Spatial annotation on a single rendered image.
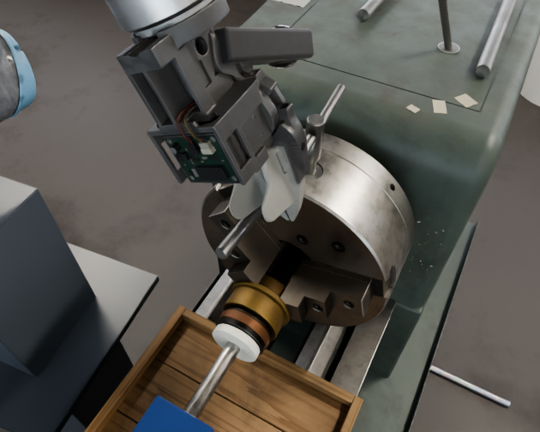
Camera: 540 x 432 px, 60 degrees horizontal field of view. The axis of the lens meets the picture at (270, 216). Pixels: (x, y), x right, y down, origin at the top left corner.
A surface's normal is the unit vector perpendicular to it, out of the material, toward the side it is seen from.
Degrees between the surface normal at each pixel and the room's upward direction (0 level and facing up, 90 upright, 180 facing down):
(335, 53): 0
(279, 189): 68
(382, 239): 50
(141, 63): 91
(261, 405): 0
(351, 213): 30
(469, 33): 0
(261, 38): 64
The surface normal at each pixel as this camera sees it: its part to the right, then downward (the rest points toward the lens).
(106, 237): 0.00, -0.65
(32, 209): 0.93, 0.29
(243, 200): 0.74, 0.06
